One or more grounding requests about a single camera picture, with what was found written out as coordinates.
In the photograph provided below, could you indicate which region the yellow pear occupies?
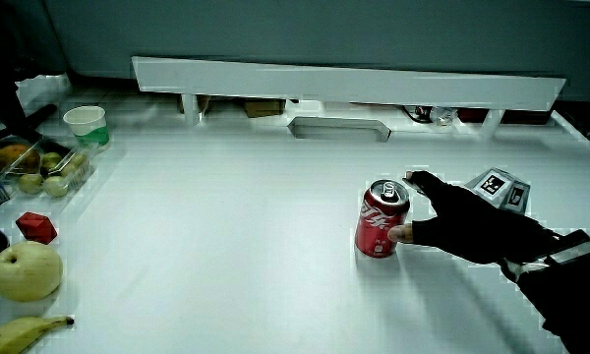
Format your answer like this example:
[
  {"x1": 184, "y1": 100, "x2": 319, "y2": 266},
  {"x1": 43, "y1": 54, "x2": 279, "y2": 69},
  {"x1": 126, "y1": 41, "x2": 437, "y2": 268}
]
[{"x1": 0, "y1": 240, "x2": 64, "y2": 303}]

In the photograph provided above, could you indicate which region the brown cardboard box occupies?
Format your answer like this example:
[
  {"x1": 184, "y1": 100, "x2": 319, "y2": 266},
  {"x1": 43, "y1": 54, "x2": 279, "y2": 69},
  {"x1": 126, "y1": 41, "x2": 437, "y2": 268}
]
[{"x1": 243, "y1": 99, "x2": 286, "y2": 119}]

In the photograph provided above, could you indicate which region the red faceted block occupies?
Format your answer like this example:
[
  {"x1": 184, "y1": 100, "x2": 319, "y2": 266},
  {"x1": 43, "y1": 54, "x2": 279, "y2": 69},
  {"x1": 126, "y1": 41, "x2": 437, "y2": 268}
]
[{"x1": 15, "y1": 211, "x2": 59, "y2": 246}]

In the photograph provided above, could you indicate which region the person's right hand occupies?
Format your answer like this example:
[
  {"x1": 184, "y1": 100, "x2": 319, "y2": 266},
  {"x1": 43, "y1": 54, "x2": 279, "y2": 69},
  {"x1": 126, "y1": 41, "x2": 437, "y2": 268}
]
[{"x1": 387, "y1": 167, "x2": 571, "y2": 266}]

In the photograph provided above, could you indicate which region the black stand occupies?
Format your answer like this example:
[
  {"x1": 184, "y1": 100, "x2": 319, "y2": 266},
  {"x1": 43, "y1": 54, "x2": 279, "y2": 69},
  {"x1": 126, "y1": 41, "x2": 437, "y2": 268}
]
[{"x1": 0, "y1": 0, "x2": 69, "y2": 144}]

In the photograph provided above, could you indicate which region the clear plastic fruit tray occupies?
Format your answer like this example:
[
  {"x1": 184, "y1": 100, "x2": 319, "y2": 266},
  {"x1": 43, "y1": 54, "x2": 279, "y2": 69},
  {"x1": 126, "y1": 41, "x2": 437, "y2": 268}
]
[{"x1": 0, "y1": 140, "x2": 100, "y2": 199}]

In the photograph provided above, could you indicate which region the yellow banana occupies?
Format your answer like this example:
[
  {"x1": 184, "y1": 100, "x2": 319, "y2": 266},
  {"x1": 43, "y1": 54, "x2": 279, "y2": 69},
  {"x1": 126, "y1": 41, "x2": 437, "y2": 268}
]
[{"x1": 0, "y1": 315, "x2": 75, "y2": 354}]

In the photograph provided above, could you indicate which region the white desk shelf riser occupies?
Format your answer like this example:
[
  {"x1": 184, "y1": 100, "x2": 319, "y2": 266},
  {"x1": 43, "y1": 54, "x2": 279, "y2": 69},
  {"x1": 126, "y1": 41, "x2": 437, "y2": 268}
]
[{"x1": 131, "y1": 55, "x2": 567, "y2": 142}]

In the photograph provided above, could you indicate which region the orange fruit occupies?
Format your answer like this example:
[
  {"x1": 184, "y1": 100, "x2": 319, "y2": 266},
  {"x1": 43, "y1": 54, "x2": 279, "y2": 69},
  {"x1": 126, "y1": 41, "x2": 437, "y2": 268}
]
[{"x1": 0, "y1": 144, "x2": 41, "y2": 176}]

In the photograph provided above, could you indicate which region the black cable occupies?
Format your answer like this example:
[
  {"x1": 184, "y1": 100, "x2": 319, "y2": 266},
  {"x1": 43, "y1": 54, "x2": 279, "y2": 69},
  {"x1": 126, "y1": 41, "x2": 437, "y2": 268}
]
[{"x1": 402, "y1": 105, "x2": 434, "y2": 124}]

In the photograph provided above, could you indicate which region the red cola can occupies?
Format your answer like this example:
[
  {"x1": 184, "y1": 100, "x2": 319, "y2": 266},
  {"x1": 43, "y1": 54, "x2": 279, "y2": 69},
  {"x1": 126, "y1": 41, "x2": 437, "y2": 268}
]
[{"x1": 354, "y1": 179, "x2": 412, "y2": 259}]

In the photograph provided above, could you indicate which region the clear plastic wrapper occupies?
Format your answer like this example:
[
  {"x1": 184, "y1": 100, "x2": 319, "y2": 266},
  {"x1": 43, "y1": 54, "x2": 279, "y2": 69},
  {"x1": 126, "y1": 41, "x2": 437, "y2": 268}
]
[{"x1": 430, "y1": 106, "x2": 458, "y2": 127}]

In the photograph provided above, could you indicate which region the small green fruit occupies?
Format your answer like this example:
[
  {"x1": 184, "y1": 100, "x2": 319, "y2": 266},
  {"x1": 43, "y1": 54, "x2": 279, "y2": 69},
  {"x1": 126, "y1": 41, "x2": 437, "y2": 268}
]
[
  {"x1": 61, "y1": 153, "x2": 89, "y2": 178},
  {"x1": 18, "y1": 172, "x2": 44, "y2": 195},
  {"x1": 42, "y1": 175, "x2": 70, "y2": 199},
  {"x1": 40, "y1": 151, "x2": 64, "y2": 173}
]

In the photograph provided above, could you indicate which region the white and green paper cup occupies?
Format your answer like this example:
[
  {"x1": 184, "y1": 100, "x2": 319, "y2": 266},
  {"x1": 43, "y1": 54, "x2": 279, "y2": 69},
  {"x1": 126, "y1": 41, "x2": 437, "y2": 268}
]
[{"x1": 62, "y1": 105, "x2": 111, "y2": 148}]

